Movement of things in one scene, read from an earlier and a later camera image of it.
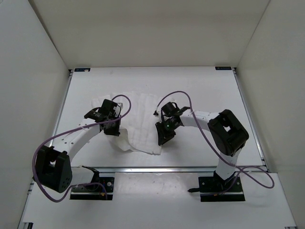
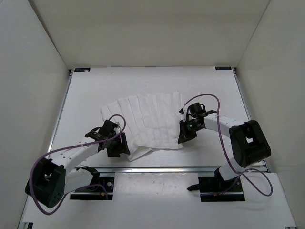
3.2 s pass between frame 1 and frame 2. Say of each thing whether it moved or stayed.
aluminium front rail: stayed
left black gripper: moved
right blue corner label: stayed
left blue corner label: stayed
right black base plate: stayed
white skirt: moved
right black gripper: moved
